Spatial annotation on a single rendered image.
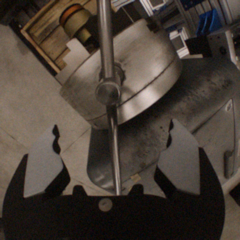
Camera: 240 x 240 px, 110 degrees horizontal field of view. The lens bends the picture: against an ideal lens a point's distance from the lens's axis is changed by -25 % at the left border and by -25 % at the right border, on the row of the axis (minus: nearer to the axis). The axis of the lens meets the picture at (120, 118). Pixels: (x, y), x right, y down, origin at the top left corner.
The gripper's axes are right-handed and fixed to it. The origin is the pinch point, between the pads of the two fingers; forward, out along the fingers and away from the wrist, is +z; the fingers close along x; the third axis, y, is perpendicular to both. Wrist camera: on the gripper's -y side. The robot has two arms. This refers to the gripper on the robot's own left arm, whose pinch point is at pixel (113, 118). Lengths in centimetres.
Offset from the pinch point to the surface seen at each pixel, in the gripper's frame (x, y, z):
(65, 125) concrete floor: -75, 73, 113
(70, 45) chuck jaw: -10.6, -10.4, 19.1
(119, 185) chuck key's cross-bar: 0.2, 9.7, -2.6
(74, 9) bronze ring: -8.6, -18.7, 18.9
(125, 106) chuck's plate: 1.8, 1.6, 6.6
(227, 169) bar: 38.2, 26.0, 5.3
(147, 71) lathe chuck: 5.4, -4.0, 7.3
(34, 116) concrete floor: -116, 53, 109
